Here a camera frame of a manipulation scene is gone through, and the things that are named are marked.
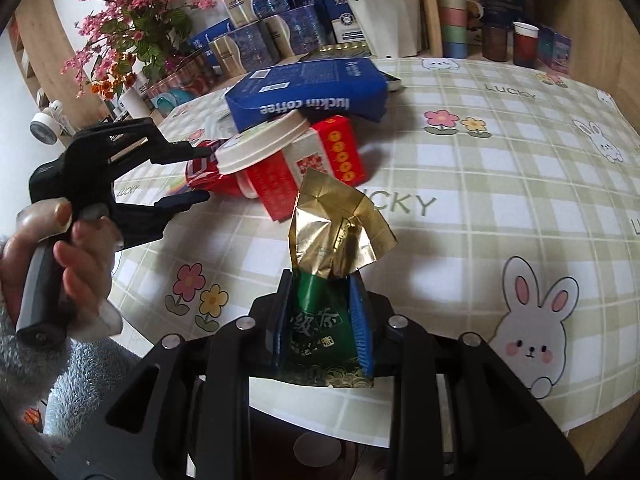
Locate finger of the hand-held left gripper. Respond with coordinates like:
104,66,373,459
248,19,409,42
70,117,221,168
107,191,211,251

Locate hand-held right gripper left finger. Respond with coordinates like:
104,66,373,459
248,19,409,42
50,269,296,480

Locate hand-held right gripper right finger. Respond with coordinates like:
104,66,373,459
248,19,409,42
350,272,586,480

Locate red shiny wrapper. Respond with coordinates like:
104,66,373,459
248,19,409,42
185,139,246,196

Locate red paper cup with lid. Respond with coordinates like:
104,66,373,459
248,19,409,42
215,110,308,200

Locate gold green foil tea pouch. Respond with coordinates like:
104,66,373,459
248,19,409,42
272,167,398,390

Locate blue paper bag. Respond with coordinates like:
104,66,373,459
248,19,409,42
225,56,390,133

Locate red patterned carton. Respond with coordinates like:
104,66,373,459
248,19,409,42
245,115,367,223

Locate person's left forearm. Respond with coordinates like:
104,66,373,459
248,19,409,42
0,305,146,461

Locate person's left hand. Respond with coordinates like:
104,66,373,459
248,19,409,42
0,199,123,343

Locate white desk fan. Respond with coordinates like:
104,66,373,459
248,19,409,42
29,100,76,147

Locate white vase with orange flowers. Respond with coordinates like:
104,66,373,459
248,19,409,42
91,67,151,122

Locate wavy colourful basket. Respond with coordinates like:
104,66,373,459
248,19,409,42
142,52,218,111

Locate green checked bunny tablecloth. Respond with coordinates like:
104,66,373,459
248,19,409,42
107,55,640,448

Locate blue white carton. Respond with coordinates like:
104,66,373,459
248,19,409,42
189,19,236,67

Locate pink blossom bouquet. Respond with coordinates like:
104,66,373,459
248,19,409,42
54,0,217,86

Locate dark blue box white label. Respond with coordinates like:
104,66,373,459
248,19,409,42
320,0,368,45

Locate red roses in white pot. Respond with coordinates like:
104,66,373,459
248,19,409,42
295,0,425,58

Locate stack of pastel paper cups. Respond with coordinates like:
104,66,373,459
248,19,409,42
435,0,471,58

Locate clear cup brown liquid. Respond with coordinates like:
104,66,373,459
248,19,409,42
482,24,511,63

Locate small purple blue box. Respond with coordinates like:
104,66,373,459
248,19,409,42
537,25,573,73

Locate dark blue printed box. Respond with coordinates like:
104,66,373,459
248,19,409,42
462,0,526,31

